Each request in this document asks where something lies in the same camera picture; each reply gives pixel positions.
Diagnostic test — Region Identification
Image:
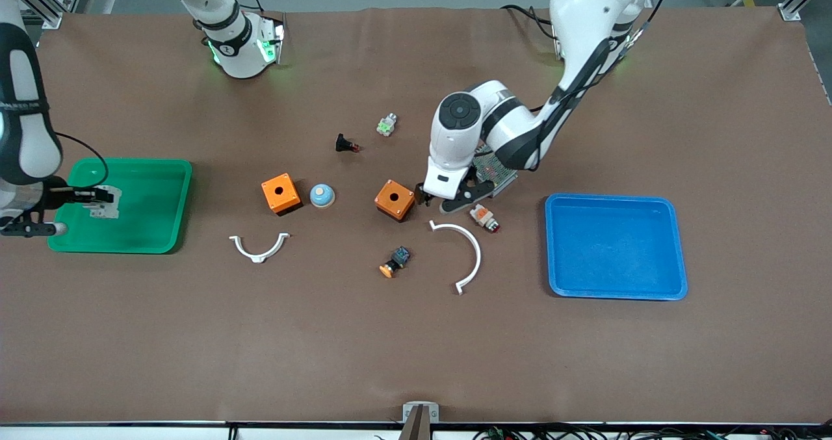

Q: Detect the red indicator orange white body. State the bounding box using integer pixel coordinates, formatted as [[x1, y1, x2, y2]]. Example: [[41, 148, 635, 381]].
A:
[[469, 203, 501, 234]]

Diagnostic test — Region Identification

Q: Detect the orange button box black base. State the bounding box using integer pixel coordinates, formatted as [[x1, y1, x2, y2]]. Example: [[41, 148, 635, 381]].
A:
[[261, 173, 303, 216], [374, 179, 417, 223]]

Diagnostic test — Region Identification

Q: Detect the metal mesh power supply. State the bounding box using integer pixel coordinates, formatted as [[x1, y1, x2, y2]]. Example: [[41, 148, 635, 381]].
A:
[[473, 149, 519, 198]]

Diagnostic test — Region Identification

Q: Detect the large white pipe clamp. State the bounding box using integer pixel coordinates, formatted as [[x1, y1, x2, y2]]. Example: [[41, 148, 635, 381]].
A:
[[428, 220, 483, 296]]

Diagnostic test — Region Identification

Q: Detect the green plastic tray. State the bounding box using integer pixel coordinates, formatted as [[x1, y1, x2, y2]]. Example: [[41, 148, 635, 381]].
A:
[[47, 159, 193, 255]]

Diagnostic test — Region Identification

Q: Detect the yellow mushroom push button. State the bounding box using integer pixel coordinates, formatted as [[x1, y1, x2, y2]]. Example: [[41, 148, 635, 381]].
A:
[[379, 246, 411, 279]]

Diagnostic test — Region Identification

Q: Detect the blue plastic tray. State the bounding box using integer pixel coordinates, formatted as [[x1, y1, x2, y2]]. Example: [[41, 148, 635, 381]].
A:
[[545, 193, 688, 301]]

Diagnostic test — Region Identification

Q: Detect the small white pipe clamp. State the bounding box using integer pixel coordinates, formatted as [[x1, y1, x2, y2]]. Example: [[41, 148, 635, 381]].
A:
[[229, 233, 291, 264]]

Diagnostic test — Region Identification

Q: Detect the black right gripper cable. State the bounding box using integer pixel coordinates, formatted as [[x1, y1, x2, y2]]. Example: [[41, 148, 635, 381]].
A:
[[55, 132, 109, 188]]

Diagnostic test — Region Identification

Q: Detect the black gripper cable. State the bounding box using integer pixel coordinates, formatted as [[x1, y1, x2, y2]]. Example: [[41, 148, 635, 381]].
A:
[[55, 132, 109, 188], [550, 0, 671, 113]]

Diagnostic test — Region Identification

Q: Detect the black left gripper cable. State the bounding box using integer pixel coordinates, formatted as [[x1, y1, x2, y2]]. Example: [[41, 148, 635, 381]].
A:
[[550, 0, 671, 113]]

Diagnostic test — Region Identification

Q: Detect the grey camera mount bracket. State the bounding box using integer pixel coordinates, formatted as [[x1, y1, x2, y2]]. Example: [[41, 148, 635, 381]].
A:
[[402, 401, 440, 440]]

